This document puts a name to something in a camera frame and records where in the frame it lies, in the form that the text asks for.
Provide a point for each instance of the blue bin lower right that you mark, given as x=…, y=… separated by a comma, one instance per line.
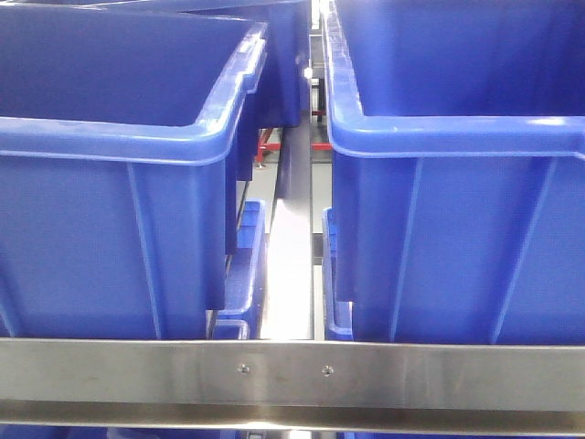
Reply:
x=337, y=313

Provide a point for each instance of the blue bin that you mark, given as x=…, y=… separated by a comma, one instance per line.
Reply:
x=337, y=313
x=458, y=171
x=279, y=96
x=117, y=132

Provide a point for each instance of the blue bin behind left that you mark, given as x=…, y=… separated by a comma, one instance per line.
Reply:
x=279, y=96

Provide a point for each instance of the blue bin front right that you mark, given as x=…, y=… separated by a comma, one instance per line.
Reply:
x=458, y=171

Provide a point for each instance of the blue bin front left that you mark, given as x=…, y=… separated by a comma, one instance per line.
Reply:
x=117, y=132

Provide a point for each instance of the steel shelf front rail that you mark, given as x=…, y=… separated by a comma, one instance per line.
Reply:
x=294, y=385

